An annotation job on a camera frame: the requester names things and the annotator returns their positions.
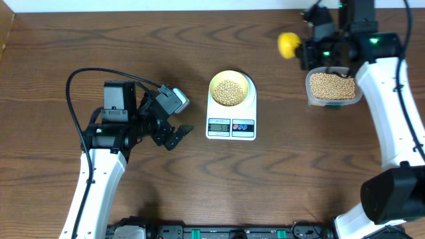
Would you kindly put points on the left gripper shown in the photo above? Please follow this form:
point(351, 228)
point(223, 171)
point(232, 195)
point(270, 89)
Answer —
point(161, 136)

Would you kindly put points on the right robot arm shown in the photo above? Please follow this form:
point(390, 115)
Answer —
point(376, 60)

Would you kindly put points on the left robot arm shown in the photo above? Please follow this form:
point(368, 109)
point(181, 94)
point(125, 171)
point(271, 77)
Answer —
point(113, 130)

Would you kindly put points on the yellow measuring scoop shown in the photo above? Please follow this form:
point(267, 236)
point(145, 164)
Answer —
point(287, 44)

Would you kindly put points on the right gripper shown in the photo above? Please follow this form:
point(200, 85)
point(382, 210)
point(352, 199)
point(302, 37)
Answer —
point(308, 57)

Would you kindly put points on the yellow bowl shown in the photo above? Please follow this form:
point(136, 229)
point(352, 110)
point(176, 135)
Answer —
point(235, 76)

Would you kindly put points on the white kitchen scale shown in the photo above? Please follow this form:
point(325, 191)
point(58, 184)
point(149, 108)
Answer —
point(233, 123)

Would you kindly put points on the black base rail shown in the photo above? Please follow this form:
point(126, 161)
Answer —
point(137, 227)

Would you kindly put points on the clear container of soybeans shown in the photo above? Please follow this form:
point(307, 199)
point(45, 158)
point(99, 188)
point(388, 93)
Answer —
point(331, 86)

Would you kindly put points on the soybeans in bowl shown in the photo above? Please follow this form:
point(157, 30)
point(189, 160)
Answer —
point(228, 93)

